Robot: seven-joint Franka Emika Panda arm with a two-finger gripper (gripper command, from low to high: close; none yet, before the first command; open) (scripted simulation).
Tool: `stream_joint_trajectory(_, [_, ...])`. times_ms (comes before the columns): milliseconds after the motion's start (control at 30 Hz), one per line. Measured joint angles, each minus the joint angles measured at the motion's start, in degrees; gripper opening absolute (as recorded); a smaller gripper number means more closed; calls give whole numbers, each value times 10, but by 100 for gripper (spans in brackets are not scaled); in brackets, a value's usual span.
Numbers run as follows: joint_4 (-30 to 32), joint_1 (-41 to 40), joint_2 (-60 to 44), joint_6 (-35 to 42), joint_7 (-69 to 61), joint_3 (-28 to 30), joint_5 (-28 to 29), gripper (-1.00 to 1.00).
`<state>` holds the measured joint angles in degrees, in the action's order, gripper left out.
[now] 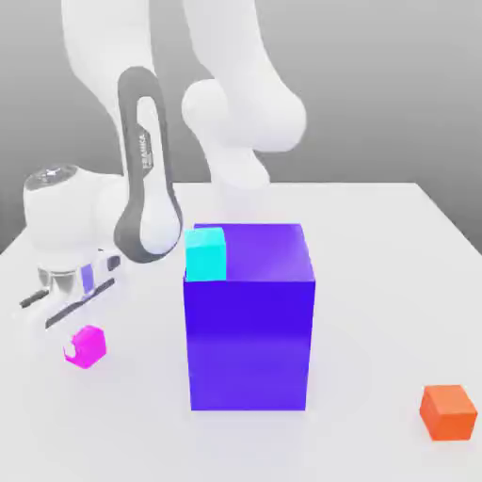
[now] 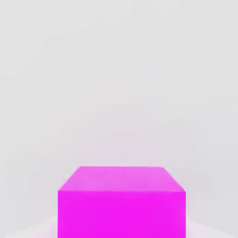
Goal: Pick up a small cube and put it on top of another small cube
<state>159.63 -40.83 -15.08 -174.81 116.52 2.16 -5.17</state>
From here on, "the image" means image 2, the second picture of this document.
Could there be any small magenta cube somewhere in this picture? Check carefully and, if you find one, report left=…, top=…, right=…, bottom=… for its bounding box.
left=57, top=165, right=187, bottom=238

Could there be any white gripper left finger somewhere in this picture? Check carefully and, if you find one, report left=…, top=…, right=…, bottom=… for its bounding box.
left=4, top=213, right=59, bottom=238

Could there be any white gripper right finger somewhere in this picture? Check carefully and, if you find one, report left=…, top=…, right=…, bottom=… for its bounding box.
left=185, top=218, right=236, bottom=238

